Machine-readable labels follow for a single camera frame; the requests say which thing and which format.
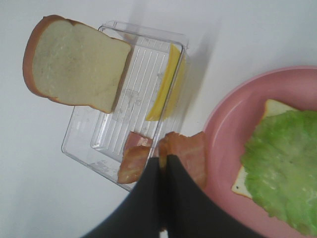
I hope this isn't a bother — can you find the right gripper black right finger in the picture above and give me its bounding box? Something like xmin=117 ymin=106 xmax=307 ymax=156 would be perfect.
xmin=165 ymin=155 xmax=262 ymax=238

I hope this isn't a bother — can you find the left clear plastic container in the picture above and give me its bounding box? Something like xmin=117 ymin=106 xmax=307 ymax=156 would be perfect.
xmin=62 ymin=20 xmax=190 ymax=182

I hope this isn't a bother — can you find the bread slice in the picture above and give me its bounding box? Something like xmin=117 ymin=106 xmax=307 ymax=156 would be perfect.
xmin=22 ymin=15 xmax=132 ymax=114
xmin=231 ymin=99 xmax=298 ymax=201

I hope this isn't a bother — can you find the bacon strip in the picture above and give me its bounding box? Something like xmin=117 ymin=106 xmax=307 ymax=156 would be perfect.
xmin=117 ymin=131 xmax=153 ymax=184
xmin=158 ymin=131 xmax=207 ymax=189

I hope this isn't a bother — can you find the yellow cheese slice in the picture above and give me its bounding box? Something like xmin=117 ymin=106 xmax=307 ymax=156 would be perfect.
xmin=146 ymin=44 xmax=186 ymax=121

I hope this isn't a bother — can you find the green lettuce leaf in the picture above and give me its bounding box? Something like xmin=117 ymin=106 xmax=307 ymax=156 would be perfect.
xmin=241 ymin=111 xmax=317 ymax=236

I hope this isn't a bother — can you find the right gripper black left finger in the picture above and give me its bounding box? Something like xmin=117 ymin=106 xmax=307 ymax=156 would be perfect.
xmin=84 ymin=158 xmax=160 ymax=238

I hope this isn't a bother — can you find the pink plate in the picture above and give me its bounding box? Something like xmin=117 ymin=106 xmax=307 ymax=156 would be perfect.
xmin=205 ymin=66 xmax=317 ymax=238

